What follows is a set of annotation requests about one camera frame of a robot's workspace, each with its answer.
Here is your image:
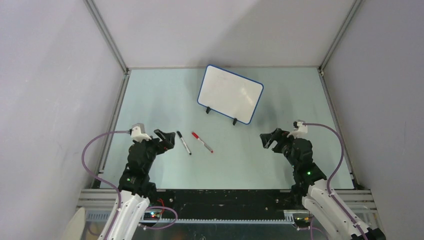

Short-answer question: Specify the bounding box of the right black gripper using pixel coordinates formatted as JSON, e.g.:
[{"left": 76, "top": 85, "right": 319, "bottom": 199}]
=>
[{"left": 260, "top": 127, "right": 301, "bottom": 169}]

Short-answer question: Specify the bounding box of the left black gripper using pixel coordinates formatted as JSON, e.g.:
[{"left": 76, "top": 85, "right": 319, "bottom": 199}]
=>
[{"left": 133, "top": 129, "right": 175, "bottom": 172}]

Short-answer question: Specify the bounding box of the black whiteboard marker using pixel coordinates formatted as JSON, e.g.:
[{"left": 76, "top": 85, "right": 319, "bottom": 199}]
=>
[{"left": 176, "top": 130, "right": 192, "bottom": 156}]

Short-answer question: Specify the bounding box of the blue framed whiteboard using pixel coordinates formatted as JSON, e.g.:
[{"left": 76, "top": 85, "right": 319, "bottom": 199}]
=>
[{"left": 196, "top": 64, "right": 264, "bottom": 125}]

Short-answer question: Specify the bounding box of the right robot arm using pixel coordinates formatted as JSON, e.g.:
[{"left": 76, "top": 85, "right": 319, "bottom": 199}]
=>
[{"left": 259, "top": 128, "right": 386, "bottom": 240}]

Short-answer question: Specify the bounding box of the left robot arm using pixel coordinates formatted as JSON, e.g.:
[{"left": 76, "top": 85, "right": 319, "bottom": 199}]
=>
[{"left": 98, "top": 126, "right": 176, "bottom": 240}]

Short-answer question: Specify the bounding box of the red whiteboard marker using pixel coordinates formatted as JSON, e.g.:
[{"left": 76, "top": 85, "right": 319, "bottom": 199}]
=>
[{"left": 191, "top": 131, "right": 214, "bottom": 153}]

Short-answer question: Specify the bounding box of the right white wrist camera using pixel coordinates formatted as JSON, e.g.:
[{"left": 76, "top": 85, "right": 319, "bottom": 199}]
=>
[{"left": 287, "top": 120, "right": 308, "bottom": 139}]

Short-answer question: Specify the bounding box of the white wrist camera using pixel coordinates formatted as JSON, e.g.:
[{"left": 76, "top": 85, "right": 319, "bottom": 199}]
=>
[
  {"left": 130, "top": 123, "right": 152, "bottom": 143},
  {"left": 287, "top": 120, "right": 308, "bottom": 139}
]

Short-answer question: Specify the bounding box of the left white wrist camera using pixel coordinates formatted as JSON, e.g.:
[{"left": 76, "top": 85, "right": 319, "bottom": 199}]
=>
[{"left": 130, "top": 123, "right": 152, "bottom": 143}]

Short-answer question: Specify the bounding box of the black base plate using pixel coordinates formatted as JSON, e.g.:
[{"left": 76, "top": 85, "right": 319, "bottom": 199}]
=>
[{"left": 150, "top": 189, "right": 305, "bottom": 221}]

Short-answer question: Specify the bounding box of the aluminium frame rail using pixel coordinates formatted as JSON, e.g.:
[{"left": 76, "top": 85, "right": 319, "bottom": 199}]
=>
[{"left": 77, "top": 188, "right": 378, "bottom": 224}]

